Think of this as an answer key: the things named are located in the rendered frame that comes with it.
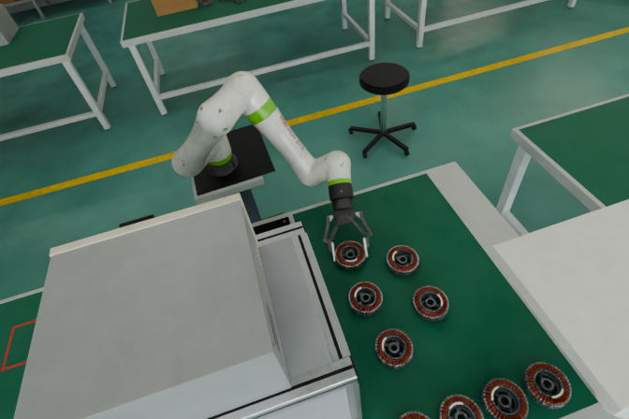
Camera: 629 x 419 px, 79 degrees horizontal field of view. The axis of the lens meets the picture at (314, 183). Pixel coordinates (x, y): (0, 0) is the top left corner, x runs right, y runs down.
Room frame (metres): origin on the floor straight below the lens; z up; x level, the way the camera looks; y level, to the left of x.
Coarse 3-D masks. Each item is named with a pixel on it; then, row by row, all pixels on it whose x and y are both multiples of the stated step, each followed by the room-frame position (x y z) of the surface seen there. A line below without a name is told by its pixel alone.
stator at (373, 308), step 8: (352, 288) 0.63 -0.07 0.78; (360, 288) 0.63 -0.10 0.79; (368, 288) 0.62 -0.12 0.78; (376, 288) 0.62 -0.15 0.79; (352, 296) 0.60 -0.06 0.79; (360, 296) 0.60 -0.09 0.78; (368, 296) 0.60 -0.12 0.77; (376, 296) 0.59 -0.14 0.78; (352, 304) 0.58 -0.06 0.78; (360, 304) 0.57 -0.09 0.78; (368, 304) 0.58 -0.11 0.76; (376, 304) 0.56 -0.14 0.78; (360, 312) 0.55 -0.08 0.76; (368, 312) 0.54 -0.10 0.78; (376, 312) 0.55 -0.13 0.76
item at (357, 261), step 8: (344, 248) 0.80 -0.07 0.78; (352, 248) 0.80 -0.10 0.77; (360, 248) 0.78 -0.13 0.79; (336, 256) 0.77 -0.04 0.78; (344, 256) 0.77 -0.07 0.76; (352, 256) 0.76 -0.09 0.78; (360, 256) 0.75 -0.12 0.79; (344, 264) 0.73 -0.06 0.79; (352, 264) 0.72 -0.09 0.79; (360, 264) 0.72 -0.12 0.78
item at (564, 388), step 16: (528, 368) 0.31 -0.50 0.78; (544, 368) 0.30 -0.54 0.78; (496, 384) 0.28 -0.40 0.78; (512, 384) 0.27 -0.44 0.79; (528, 384) 0.27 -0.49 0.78; (560, 384) 0.26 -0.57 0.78; (448, 400) 0.26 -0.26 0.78; (464, 400) 0.25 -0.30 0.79; (496, 400) 0.25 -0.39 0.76; (544, 400) 0.22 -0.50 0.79; (560, 400) 0.22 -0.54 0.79; (416, 416) 0.24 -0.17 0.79; (448, 416) 0.22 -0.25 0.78; (464, 416) 0.22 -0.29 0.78; (480, 416) 0.21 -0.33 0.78; (496, 416) 0.21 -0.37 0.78; (512, 416) 0.20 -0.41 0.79
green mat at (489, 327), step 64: (384, 192) 1.06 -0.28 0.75; (320, 256) 0.80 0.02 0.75; (384, 256) 0.75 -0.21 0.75; (448, 256) 0.71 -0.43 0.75; (384, 320) 0.52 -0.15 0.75; (448, 320) 0.49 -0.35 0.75; (512, 320) 0.46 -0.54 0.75; (384, 384) 0.33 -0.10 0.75; (448, 384) 0.31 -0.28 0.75; (576, 384) 0.26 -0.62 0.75
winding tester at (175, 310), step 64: (64, 256) 0.53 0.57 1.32; (128, 256) 0.51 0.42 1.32; (192, 256) 0.48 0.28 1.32; (256, 256) 0.52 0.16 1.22; (64, 320) 0.38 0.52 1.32; (128, 320) 0.36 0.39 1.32; (192, 320) 0.34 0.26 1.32; (256, 320) 0.32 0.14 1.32; (64, 384) 0.26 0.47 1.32; (128, 384) 0.24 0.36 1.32; (192, 384) 0.23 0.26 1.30; (256, 384) 0.25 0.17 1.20
